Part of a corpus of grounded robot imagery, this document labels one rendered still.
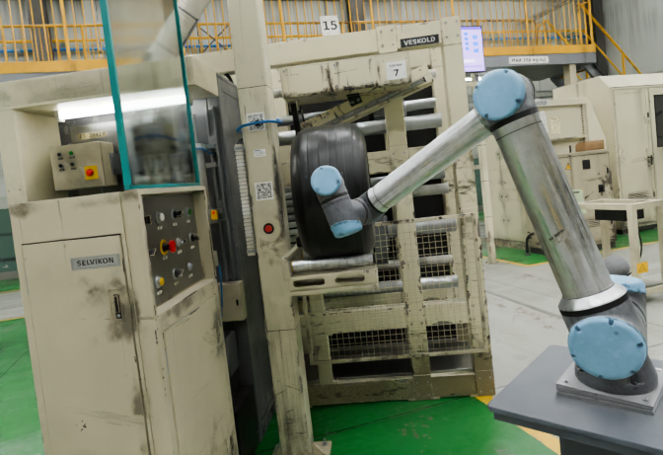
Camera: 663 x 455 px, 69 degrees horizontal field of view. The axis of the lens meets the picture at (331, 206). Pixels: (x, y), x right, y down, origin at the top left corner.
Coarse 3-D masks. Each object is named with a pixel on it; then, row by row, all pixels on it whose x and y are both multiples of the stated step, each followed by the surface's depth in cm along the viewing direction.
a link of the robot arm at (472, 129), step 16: (448, 128) 137; (464, 128) 131; (480, 128) 129; (432, 144) 138; (448, 144) 134; (464, 144) 133; (416, 160) 141; (432, 160) 138; (448, 160) 137; (400, 176) 144; (416, 176) 141; (432, 176) 142; (368, 192) 152; (384, 192) 147; (400, 192) 146; (368, 208) 151; (384, 208) 151
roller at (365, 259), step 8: (344, 256) 195; (352, 256) 194; (360, 256) 194; (368, 256) 193; (296, 264) 196; (304, 264) 195; (312, 264) 195; (320, 264) 195; (328, 264) 194; (336, 264) 194; (344, 264) 194; (352, 264) 194; (360, 264) 194; (368, 264) 194
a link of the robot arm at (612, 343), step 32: (480, 96) 112; (512, 96) 108; (512, 128) 110; (544, 128) 111; (512, 160) 112; (544, 160) 109; (544, 192) 109; (544, 224) 110; (576, 224) 108; (576, 256) 107; (576, 288) 108; (608, 288) 107; (576, 320) 108; (608, 320) 102; (640, 320) 108; (576, 352) 107; (608, 352) 104; (640, 352) 100
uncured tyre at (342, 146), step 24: (312, 144) 187; (336, 144) 185; (360, 144) 188; (312, 168) 182; (336, 168) 180; (360, 168) 182; (312, 192) 180; (360, 192) 180; (312, 216) 182; (312, 240) 187; (336, 240) 187; (360, 240) 187
